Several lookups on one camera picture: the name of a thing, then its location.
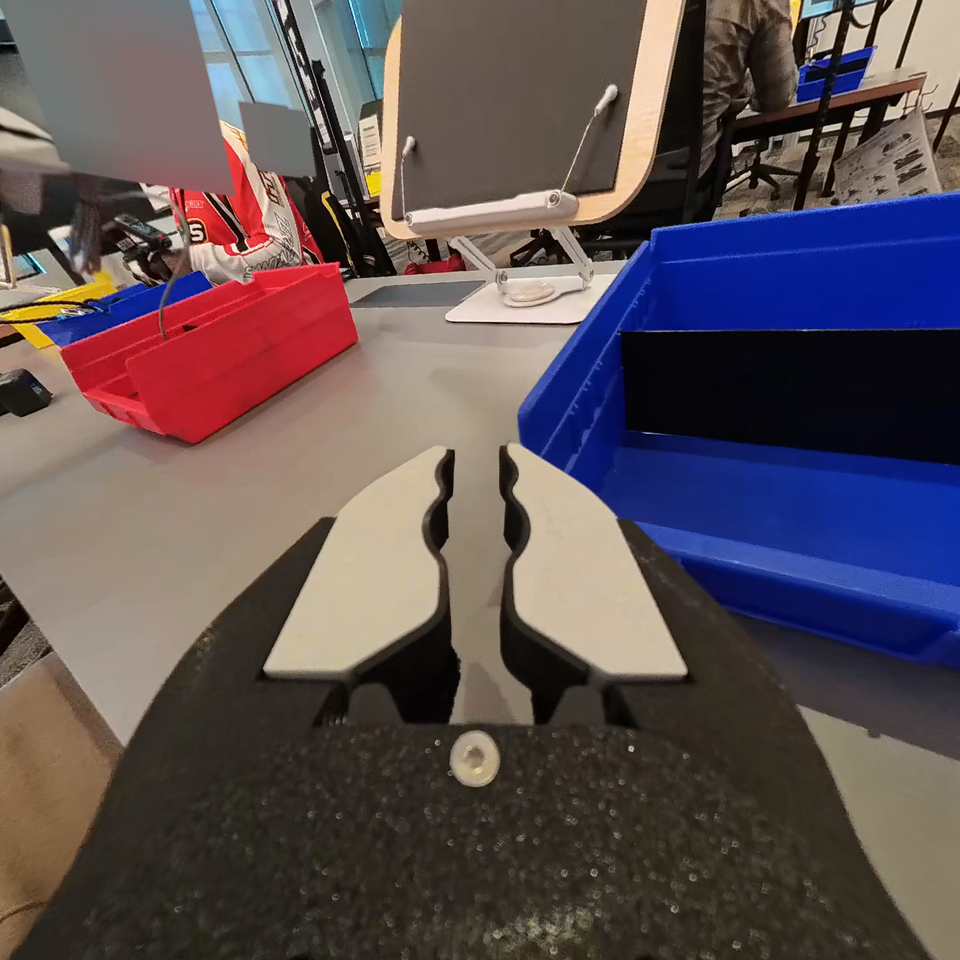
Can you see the yellow plastic bin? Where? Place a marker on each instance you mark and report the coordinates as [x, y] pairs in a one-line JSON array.
[[60, 300]]

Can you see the grey desk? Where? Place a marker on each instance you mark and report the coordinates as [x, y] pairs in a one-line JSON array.
[[225, 480]]

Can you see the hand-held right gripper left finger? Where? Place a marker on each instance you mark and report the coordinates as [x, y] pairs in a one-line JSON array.
[[357, 600]]

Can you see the black flat device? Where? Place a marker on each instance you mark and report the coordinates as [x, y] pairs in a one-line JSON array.
[[23, 393]]

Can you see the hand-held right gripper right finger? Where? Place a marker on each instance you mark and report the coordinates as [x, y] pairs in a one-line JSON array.
[[593, 600]]

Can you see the red plastic bin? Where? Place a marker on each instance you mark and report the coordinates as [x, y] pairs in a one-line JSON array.
[[225, 360]]

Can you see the wooden background table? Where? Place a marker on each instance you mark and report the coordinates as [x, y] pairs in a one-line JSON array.
[[825, 98]]

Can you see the red white printed bag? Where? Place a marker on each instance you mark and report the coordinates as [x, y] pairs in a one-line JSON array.
[[240, 210]]

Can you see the blue plastic bin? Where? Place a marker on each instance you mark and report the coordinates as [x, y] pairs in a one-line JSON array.
[[780, 525], [128, 308]]

